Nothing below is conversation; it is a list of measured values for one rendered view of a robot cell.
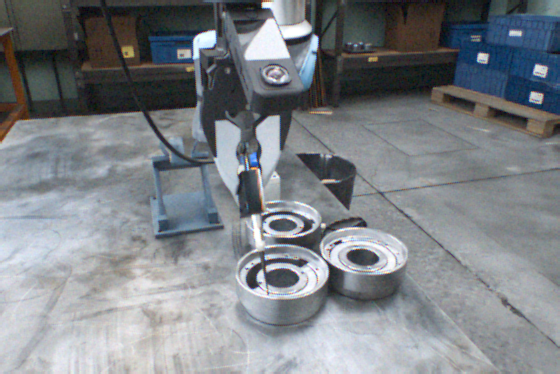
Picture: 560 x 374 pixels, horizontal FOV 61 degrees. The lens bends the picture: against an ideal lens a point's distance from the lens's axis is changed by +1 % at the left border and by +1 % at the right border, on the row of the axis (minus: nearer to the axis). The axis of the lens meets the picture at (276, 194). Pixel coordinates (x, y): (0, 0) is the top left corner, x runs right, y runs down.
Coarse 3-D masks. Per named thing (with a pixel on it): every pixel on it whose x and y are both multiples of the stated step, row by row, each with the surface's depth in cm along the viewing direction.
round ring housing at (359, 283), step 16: (336, 240) 60; (352, 240) 61; (368, 240) 61; (384, 240) 60; (400, 240) 58; (320, 256) 56; (352, 256) 59; (368, 256) 59; (384, 256) 57; (400, 256) 57; (336, 272) 53; (352, 272) 52; (368, 272) 55; (384, 272) 52; (400, 272) 53; (336, 288) 55; (352, 288) 53; (368, 288) 53; (384, 288) 53
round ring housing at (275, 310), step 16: (256, 256) 56; (272, 256) 57; (288, 256) 57; (304, 256) 57; (240, 272) 54; (272, 272) 55; (288, 272) 55; (304, 272) 54; (320, 272) 54; (240, 288) 51; (272, 288) 51; (288, 288) 51; (320, 288) 50; (256, 304) 49; (272, 304) 48; (288, 304) 48; (304, 304) 49; (320, 304) 51; (272, 320) 50; (288, 320) 50
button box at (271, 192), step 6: (240, 168) 78; (276, 174) 76; (270, 180) 75; (276, 180) 75; (270, 186) 75; (276, 186) 75; (264, 192) 75; (270, 192) 75; (276, 192) 76; (234, 198) 78; (270, 198) 76; (276, 198) 76
